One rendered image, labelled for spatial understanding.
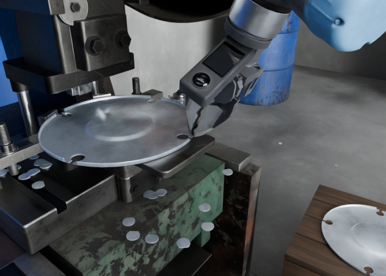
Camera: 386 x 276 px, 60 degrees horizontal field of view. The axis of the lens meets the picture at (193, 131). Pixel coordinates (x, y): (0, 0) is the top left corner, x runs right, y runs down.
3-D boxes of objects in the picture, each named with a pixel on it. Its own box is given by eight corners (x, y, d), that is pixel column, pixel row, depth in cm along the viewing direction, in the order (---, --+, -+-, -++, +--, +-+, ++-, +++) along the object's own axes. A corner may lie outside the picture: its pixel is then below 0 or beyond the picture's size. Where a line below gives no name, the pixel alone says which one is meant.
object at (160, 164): (216, 197, 65) (218, 135, 59) (168, 239, 56) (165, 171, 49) (127, 156, 79) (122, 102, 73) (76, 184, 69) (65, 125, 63)
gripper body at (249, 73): (249, 97, 58) (285, 36, 50) (223, 114, 52) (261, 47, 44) (215, 72, 60) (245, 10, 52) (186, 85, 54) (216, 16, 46)
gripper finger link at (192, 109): (207, 125, 63) (227, 87, 58) (188, 137, 59) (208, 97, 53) (195, 115, 64) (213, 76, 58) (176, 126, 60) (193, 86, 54)
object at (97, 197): (201, 145, 85) (201, 123, 82) (31, 256, 53) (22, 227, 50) (120, 115, 101) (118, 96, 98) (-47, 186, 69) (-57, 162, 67)
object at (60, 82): (138, 79, 71) (136, 53, 69) (53, 109, 57) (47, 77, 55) (91, 66, 80) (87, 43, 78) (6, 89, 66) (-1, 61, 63)
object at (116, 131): (101, 91, 81) (101, 88, 80) (217, 108, 71) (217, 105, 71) (0, 147, 57) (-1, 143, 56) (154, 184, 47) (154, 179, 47)
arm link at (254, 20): (277, 16, 41) (225, -16, 43) (259, 49, 44) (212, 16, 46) (298, 10, 47) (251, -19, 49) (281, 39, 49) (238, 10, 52)
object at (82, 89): (95, 90, 69) (92, 72, 68) (75, 96, 66) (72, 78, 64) (85, 86, 71) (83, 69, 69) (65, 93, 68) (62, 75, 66)
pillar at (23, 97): (40, 133, 71) (25, 69, 64) (30, 138, 69) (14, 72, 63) (34, 131, 72) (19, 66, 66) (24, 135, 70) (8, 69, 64)
